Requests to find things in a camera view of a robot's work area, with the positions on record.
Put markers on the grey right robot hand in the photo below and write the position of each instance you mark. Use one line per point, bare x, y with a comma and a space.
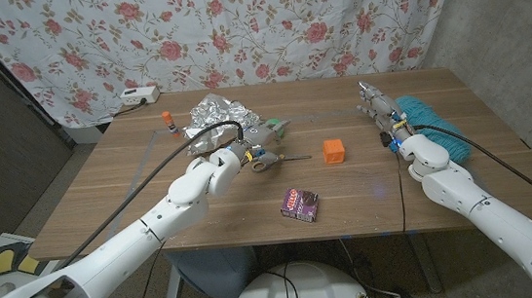
387, 110

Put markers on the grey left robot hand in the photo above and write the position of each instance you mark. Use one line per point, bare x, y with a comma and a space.
260, 137

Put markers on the aluminum foil sheet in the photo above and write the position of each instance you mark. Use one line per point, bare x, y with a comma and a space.
216, 112

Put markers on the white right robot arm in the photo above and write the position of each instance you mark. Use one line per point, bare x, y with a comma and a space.
482, 206

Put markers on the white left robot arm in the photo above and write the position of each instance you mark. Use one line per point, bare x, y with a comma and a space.
123, 246

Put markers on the orange block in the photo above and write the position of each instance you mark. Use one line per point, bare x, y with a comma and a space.
334, 151

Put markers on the purple pudding mix box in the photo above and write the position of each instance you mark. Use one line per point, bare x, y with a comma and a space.
300, 205

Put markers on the teal yarn skein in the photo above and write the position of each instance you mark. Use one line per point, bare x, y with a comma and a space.
440, 129

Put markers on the orange capped glue stick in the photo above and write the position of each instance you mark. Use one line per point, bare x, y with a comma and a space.
170, 123

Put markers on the floral print curtain backdrop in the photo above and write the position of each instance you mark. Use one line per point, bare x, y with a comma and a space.
215, 26

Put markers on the white power strip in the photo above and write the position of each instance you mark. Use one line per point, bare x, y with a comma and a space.
139, 95

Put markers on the blue grey chair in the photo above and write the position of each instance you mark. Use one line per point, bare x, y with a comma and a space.
214, 273

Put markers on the grey table leg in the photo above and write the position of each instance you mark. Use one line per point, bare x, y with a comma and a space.
425, 263

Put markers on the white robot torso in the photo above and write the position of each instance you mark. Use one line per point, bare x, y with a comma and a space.
304, 292

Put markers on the black backdrop stand pole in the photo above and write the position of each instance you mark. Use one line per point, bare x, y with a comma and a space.
0, 72

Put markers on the yellow black foot pedal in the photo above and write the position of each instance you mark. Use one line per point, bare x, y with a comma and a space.
0, 261

